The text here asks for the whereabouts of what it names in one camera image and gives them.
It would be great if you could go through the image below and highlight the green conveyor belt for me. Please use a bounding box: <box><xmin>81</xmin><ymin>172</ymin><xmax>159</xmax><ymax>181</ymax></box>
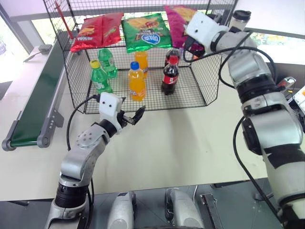
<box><xmin>1</xmin><ymin>30</ymin><xmax>73</xmax><ymax>152</ymax></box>

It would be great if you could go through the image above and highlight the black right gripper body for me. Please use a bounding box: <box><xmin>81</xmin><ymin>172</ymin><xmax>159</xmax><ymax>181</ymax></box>
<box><xmin>186</xmin><ymin>35</ymin><xmax>206</xmax><ymax>52</ymax></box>

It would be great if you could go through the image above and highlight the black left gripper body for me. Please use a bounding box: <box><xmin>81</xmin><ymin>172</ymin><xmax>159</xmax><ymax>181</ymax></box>
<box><xmin>115</xmin><ymin>109</ymin><xmax>129</xmax><ymax>129</ymax></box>

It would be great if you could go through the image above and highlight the red chips bag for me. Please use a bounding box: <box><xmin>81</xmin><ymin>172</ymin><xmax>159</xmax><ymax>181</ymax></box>
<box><xmin>101</xmin><ymin>12</ymin><xmax>124</xmax><ymax>47</ymax></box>
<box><xmin>70</xmin><ymin>14</ymin><xmax>105</xmax><ymax>53</ymax></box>

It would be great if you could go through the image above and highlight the small grey device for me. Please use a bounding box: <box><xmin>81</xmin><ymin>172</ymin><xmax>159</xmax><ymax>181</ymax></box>
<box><xmin>38</xmin><ymin>44</ymin><xmax>52</xmax><ymax>55</ymax></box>

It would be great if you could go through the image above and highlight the black metal bracket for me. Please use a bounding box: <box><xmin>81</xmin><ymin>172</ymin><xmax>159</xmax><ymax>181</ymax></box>
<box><xmin>199</xmin><ymin>192</ymin><xmax>225</xmax><ymax>229</ymax></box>

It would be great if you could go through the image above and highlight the red grey handheld device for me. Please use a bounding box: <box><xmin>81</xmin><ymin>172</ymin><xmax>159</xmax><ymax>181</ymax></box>
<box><xmin>278</xmin><ymin>76</ymin><xmax>296</xmax><ymax>93</ymax></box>

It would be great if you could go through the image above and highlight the green chips bag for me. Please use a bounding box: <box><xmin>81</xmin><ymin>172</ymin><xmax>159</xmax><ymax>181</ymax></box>
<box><xmin>121</xmin><ymin>12</ymin><xmax>173</xmax><ymax>54</ymax></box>

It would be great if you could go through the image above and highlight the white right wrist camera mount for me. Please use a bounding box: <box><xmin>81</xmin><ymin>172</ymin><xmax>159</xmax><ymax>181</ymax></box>
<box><xmin>184</xmin><ymin>11</ymin><xmax>227</xmax><ymax>46</ymax></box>

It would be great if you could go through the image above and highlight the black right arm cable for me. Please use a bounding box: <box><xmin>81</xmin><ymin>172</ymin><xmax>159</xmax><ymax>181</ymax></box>
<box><xmin>182</xmin><ymin>30</ymin><xmax>285</xmax><ymax>217</ymax></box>

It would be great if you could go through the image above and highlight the grey rounded robot leg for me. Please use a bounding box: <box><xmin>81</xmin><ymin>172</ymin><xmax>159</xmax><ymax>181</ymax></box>
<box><xmin>164</xmin><ymin>187</ymin><xmax>205</xmax><ymax>229</ymax></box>
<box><xmin>106</xmin><ymin>191</ymin><xmax>137</xmax><ymax>229</ymax></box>

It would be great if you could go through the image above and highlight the black wire mesh rack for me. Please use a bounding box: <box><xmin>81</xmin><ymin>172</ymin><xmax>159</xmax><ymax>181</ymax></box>
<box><xmin>42</xmin><ymin>0</ymin><xmax>239</xmax><ymax>115</ymax></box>

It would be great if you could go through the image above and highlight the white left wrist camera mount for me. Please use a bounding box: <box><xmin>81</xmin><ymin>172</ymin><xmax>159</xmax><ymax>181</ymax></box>
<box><xmin>99</xmin><ymin>92</ymin><xmax>123</xmax><ymax>132</ymax></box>

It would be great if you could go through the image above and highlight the travel mug black lid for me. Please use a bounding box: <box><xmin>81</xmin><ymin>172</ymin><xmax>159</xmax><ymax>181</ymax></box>
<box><xmin>228</xmin><ymin>10</ymin><xmax>252</xmax><ymax>31</ymax></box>

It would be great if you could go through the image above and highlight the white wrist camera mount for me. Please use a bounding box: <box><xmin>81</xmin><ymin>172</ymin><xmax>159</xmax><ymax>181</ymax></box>
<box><xmin>99</xmin><ymin>92</ymin><xmax>123</xmax><ymax>132</ymax></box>
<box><xmin>184</xmin><ymin>11</ymin><xmax>227</xmax><ymax>46</ymax></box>

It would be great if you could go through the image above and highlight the magenta chips bag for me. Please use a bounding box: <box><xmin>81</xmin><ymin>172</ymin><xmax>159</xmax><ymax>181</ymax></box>
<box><xmin>164</xmin><ymin>4</ymin><xmax>205</xmax><ymax>56</ymax></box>

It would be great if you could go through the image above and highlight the red clamp bar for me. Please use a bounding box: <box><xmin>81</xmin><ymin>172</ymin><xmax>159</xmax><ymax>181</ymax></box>
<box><xmin>54</xmin><ymin>0</ymin><xmax>74</xmax><ymax>39</ymax></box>

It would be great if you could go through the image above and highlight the cola bottle red cap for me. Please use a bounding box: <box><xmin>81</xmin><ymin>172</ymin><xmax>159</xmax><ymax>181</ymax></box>
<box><xmin>164</xmin><ymin>47</ymin><xmax>181</xmax><ymax>68</ymax></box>
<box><xmin>161</xmin><ymin>56</ymin><xmax>180</xmax><ymax>96</ymax></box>

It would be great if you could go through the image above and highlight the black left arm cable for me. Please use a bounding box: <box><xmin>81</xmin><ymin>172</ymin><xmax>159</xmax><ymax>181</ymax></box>
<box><xmin>66</xmin><ymin>94</ymin><xmax>101</xmax><ymax>151</ymax></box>

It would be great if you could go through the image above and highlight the green soda bottle yellow cap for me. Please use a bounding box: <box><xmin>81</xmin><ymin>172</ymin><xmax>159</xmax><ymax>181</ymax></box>
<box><xmin>90</xmin><ymin>60</ymin><xmax>113</xmax><ymax>95</ymax></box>

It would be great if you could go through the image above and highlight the orange soda bottle blue cap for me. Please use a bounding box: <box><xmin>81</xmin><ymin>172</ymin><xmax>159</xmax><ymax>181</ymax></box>
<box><xmin>128</xmin><ymin>61</ymin><xmax>146</xmax><ymax>103</ymax></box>

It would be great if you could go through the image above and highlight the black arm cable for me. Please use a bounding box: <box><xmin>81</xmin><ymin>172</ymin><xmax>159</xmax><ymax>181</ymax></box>
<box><xmin>66</xmin><ymin>94</ymin><xmax>101</xmax><ymax>151</ymax></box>
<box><xmin>182</xmin><ymin>30</ymin><xmax>285</xmax><ymax>217</ymax></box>

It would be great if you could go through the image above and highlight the white yellow box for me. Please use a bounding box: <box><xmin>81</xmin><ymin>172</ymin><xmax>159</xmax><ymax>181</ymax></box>
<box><xmin>288</xmin><ymin>83</ymin><xmax>305</xmax><ymax>111</ymax></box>

